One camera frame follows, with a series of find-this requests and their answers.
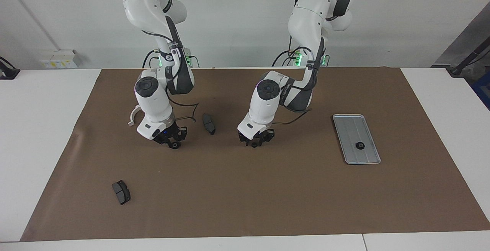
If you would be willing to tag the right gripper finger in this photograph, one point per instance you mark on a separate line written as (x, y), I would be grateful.
(180, 140)
(169, 144)

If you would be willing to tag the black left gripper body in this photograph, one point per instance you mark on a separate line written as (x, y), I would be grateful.
(258, 136)

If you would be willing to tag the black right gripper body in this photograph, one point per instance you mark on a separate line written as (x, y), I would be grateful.
(172, 134)

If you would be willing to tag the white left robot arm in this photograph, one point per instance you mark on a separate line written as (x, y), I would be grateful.
(264, 101)

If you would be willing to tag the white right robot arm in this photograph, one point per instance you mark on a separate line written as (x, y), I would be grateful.
(151, 98)

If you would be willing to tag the silver metal tray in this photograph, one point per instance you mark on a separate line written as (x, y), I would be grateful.
(356, 126)

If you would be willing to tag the dark grey brake pad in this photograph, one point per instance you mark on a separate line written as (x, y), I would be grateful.
(121, 193)
(208, 124)

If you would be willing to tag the brown table mat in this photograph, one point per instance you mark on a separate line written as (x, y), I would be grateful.
(306, 205)

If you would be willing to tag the black stand pole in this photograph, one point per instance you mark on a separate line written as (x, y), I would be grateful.
(459, 67)

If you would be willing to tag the blue crate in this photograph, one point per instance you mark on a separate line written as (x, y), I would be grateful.
(483, 90)

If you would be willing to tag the white curved plastic bracket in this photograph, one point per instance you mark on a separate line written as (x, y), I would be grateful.
(132, 120)

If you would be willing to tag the white wall socket box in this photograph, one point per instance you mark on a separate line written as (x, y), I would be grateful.
(59, 60)

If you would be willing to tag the black clamp mount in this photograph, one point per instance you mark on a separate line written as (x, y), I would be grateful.
(7, 73)

